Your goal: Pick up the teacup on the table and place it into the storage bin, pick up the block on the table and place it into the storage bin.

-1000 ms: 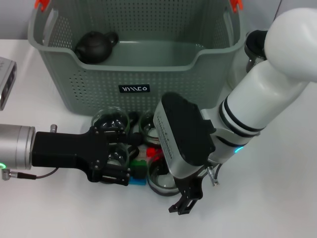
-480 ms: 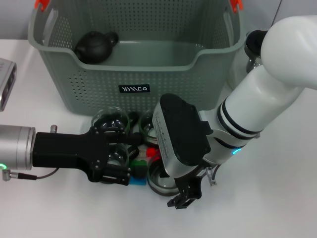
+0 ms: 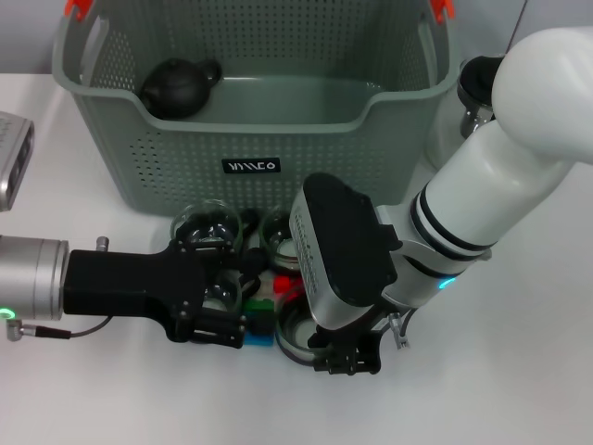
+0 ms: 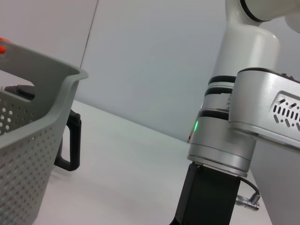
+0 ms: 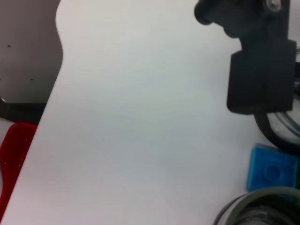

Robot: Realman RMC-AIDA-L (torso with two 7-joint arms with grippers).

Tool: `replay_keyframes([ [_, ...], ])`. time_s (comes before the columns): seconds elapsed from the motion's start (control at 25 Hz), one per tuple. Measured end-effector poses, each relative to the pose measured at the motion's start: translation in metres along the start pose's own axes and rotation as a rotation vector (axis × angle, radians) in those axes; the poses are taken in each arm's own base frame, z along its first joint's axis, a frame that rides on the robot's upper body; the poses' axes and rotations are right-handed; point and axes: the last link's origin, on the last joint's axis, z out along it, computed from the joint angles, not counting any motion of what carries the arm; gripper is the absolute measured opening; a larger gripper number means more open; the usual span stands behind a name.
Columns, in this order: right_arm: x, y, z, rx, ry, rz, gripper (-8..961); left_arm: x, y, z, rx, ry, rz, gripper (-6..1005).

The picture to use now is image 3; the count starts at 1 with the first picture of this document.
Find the small green toy brick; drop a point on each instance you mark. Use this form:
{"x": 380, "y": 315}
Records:
{"x": 260, "y": 309}

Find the small white toy brick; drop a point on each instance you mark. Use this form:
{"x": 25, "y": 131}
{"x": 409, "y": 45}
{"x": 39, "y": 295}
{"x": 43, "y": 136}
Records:
{"x": 268, "y": 288}

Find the round glass jar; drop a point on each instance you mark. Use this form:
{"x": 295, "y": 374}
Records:
{"x": 206, "y": 208}

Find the black clay teapot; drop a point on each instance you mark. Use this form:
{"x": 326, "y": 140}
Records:
{"x": 173, "y": 90}

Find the black bin logo label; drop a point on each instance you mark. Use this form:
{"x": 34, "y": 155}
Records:
{"x": 251, "y": 166}

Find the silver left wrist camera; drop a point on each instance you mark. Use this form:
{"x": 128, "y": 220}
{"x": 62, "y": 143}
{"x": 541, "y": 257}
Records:
{"x": 11, "y": 162}

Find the small red toy brick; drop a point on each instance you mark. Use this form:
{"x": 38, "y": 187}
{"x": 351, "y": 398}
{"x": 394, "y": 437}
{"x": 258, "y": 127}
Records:
{"x": 282, "y": 283}

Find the blue square toy brick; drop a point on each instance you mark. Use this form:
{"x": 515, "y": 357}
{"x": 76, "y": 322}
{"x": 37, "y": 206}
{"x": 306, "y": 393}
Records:
{"x": 259, "y": 339}

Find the grey-green perforated storage bin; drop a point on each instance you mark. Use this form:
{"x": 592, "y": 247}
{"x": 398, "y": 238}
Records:
{"x": 185, "y": 153}

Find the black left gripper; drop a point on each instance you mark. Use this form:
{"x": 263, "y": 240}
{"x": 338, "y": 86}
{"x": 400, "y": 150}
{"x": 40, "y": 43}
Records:
{"x": 120, "y": 283}

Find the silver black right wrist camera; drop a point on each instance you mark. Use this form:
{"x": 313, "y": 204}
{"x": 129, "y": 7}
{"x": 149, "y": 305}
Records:
{"x": 343, "y": 245}

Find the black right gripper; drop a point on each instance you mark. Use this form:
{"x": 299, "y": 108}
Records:
{"x": 347, "y": 338}

